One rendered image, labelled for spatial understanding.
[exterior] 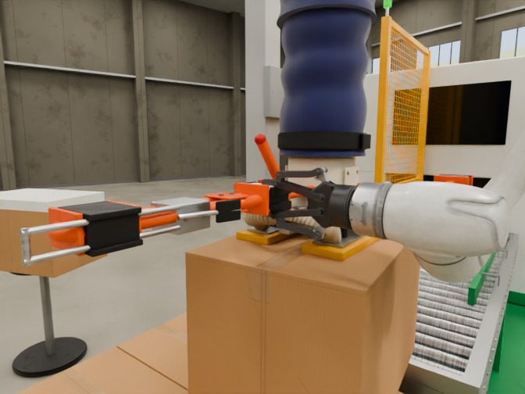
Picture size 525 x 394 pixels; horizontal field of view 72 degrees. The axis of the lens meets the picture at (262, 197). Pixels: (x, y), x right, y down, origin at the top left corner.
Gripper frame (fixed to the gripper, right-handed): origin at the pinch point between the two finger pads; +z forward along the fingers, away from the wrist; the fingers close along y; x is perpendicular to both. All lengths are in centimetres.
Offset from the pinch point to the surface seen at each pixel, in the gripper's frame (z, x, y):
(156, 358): 59, 14, 66
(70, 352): 176, 34, 118
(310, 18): -1.3, 15.4, -37.8
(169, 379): 47, 10, 67
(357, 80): -8.9, 24.3, -25.1
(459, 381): -31, 56, 59
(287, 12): 4.0, 14.4, -39.9
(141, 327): 174, 82, 121
